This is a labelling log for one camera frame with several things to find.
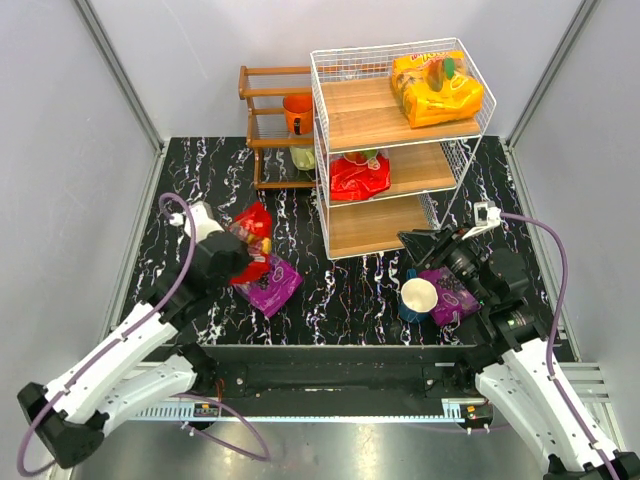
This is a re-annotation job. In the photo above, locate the small red candy bag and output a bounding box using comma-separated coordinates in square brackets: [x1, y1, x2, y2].
[229, 201, 273, 285]

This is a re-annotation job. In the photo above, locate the large red candy bag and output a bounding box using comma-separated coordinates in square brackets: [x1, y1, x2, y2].
[329, 149, 391, 202]

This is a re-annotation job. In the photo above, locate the yellow mango candy bag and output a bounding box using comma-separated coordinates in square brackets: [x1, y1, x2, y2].
[391, 50, 484, 128]

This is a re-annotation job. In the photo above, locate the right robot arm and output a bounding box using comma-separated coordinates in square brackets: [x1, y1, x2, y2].
[398, 227, 639, 479]

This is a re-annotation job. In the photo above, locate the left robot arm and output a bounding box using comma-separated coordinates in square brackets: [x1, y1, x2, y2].
[17, 230, 251, 477]

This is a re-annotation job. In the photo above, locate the right purple candy bag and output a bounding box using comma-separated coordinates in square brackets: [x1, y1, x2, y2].
[418, 266, 480, 327]

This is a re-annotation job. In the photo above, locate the purple candy bag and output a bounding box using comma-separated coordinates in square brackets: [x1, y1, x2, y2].
[234, 255, 302, 318]
[418, 266, 480, 327]

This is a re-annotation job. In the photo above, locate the left purple candy bag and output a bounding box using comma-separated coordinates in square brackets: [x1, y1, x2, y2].
[234, 255, 302, 318]

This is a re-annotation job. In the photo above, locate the blue white cup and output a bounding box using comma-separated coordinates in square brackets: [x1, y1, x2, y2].
[398, 269, 438, 324]

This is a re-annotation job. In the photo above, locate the light green mug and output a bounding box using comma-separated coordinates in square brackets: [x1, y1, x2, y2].
[289, 145, 316, 171]

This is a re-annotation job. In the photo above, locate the orange mug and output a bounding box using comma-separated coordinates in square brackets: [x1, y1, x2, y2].
[283, 94, 313, 135]

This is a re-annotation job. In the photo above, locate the brown wooden rack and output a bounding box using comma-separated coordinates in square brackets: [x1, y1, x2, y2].
[238, 59, 431, 191]

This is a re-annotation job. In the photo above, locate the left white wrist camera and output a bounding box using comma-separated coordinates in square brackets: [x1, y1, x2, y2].
[169, 201, 224, 243]

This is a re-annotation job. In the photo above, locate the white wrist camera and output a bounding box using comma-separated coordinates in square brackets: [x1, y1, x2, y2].
[169, 201, 224, 243]
[462, 201, 502, 240]

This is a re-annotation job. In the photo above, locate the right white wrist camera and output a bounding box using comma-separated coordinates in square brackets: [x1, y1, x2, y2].
[462, 201, 502, 240]

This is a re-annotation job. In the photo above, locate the white wire wooden shelf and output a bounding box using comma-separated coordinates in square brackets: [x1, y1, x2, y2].
[310, 37, 496, 260]

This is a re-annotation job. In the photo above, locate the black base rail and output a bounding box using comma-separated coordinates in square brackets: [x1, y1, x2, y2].
[204, 345, 490, 420]

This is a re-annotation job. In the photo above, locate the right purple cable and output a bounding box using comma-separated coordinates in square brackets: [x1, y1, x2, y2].
[414, 212, 621, 480]

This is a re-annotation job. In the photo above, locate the purple cable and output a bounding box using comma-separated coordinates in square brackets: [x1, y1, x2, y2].
[17, 193, 271, 476]
[414, 212, 621, 480]

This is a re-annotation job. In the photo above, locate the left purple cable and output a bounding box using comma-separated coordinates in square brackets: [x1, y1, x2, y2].
[17, 193, 271, 476]

